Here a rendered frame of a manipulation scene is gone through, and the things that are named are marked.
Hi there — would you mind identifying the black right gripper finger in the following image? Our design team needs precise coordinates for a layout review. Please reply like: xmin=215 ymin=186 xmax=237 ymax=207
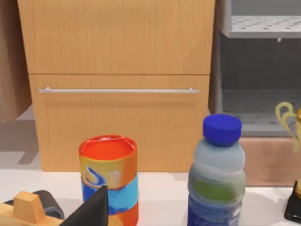
xmin=59 ymin=185 xmax=109 ymax=226

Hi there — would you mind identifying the orange and blue can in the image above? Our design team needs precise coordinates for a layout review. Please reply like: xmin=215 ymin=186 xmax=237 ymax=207
xmin=79 ymin=134 xmax=140 ymax=226

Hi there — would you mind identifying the wooden stapler with grey parts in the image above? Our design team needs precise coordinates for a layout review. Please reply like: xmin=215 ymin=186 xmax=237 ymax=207
xmin=0 ymin=190 xmax=65 ymax=226

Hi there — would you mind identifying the wooden drawer front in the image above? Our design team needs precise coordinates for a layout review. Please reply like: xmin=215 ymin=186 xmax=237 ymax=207
xmin=28 ymin=73 xmax=210 ymax=173

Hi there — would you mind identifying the clear bottle with blue cap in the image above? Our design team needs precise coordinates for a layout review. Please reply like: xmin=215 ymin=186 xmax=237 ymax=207
xmin=187 ymin=113 xmax=246 ymax=226

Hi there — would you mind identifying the brown wooden cupboard side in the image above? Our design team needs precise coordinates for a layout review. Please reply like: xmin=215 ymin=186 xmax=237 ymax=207
xmin=0 ymin=0 xmax=32 ymax=123

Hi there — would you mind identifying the wooden cupboard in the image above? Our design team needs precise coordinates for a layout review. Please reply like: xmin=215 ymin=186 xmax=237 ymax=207
xmin=16 ymin=0 xmax=216 ymax=173

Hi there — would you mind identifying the gold trophy with black base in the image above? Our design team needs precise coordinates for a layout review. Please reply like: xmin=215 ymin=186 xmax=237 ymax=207
xmin=275 ymin=101 xmax=301 ymax=223

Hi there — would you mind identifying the grey cabinet with pierced shelves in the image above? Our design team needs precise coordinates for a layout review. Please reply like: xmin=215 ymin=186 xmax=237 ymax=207
xmin=208 ymin=0 xmax=301 ymax=188

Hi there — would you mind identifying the long metal handle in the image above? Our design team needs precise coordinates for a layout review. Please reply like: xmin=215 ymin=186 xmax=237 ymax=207
xmin=38 ymin=87 xmax=200 ymax=95

